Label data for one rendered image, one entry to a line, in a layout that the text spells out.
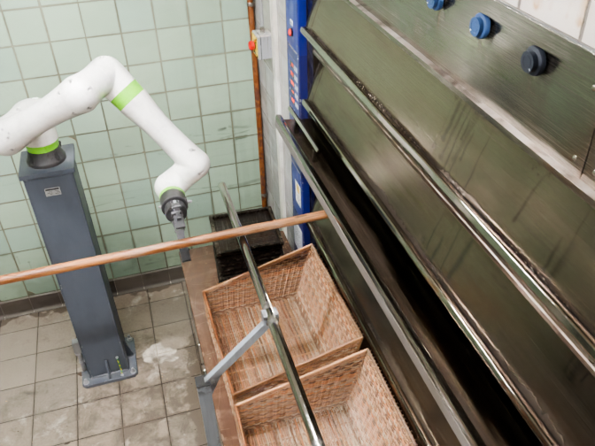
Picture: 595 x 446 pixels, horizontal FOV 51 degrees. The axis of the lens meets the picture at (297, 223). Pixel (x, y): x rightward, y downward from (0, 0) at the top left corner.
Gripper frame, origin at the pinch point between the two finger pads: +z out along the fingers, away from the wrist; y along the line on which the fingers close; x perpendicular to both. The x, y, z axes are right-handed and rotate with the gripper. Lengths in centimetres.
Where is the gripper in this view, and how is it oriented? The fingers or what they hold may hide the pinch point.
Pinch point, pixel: (183, 242)
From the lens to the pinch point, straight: 204.5
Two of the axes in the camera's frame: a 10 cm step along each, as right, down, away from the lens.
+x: -9.6, 1.9, -2.2
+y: 0.2, 8.0, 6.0
